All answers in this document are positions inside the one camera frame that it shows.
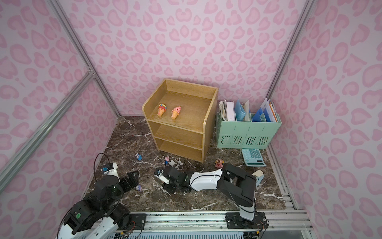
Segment pink ice cream cone toy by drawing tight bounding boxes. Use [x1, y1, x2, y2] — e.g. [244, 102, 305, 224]
[171, 106, 182, 120]

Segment sprinkled ice cream cone toy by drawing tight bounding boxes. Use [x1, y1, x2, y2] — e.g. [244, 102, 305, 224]
[157, 104, 167, 117]

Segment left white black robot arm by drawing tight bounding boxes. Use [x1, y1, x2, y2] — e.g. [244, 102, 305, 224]
[57, 170, 142, 239]

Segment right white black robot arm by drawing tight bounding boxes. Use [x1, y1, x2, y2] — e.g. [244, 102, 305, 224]
[154, 164, 264, 221]

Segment small blue figure toy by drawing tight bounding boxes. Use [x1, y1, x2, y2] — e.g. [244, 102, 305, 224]
[135, 153, 142, 162]

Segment wooden three-tier shelf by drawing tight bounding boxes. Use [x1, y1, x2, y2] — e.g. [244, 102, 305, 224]
[142, 79, 218, 163]

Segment mint green calculator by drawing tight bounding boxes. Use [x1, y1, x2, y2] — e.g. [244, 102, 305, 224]
[241, 149, 266, 167]

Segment mint green file organizer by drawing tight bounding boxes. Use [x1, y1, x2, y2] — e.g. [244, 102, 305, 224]
[216, 113, 282, 149]

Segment white blue stapler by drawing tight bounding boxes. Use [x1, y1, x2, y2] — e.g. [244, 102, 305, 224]
[252, 170, 264, 187]

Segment papers and folders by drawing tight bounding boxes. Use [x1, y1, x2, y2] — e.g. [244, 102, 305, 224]
[218, 98, 282, 123]

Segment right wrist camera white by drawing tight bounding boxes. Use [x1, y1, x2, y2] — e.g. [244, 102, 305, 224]
[154, 172, 170, 184]

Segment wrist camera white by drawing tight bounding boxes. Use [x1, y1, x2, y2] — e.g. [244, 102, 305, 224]
[154, 172, 170, 184]
[101, 162, 119, 179]

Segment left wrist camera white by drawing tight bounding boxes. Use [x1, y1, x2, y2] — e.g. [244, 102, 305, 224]
[101, 162, 119, 179]

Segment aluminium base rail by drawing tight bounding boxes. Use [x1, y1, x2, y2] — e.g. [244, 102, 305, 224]
[56, 209, 317, 239]

